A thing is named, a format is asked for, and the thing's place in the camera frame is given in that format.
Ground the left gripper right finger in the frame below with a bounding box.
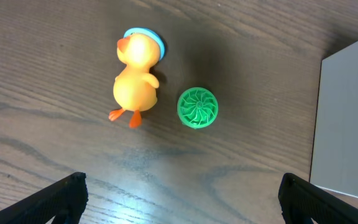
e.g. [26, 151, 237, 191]
[278, 173, 358, 224]

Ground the green ribbed plastic disc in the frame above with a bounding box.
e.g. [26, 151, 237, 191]
[177, 87, 219, 129]

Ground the yellow rubber duck blue cap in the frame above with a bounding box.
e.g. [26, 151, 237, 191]
[108, 27, 166, 128]

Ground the white cardboard box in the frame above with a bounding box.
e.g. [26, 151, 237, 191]
[310, 41, 358, 198]

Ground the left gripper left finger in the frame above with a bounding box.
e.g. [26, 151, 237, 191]
[0, 172, 88, 224]

